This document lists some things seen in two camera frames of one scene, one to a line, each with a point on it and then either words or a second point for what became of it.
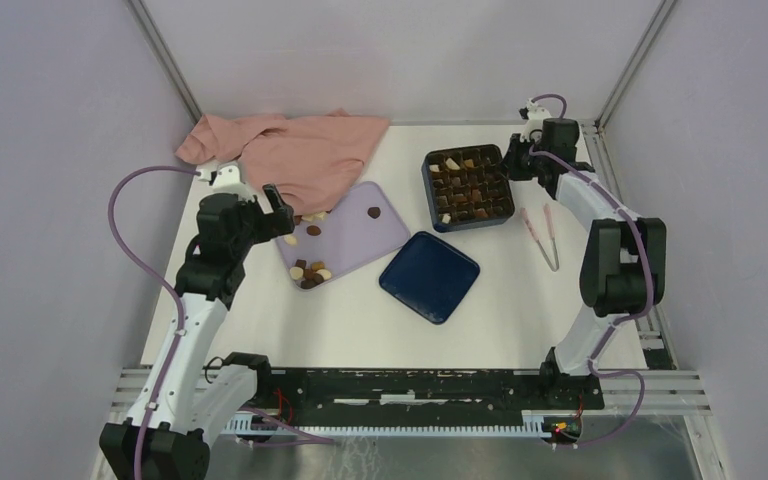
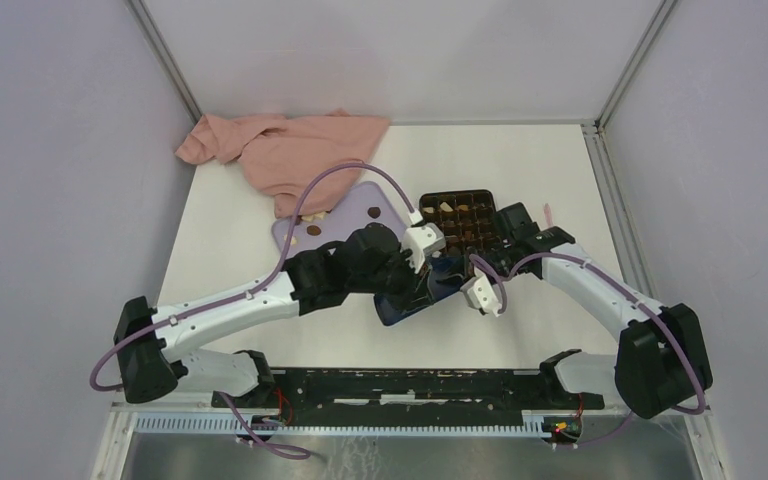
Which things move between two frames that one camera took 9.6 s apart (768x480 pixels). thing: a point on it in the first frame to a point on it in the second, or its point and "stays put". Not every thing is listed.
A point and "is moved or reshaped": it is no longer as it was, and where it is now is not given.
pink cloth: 315,160 stays put
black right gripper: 509,162 to 472,250
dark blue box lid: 431,277 is moved or reshaped
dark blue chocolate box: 467,185 to 467,218
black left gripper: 277,223 to 412,279
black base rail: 422,395 stays put
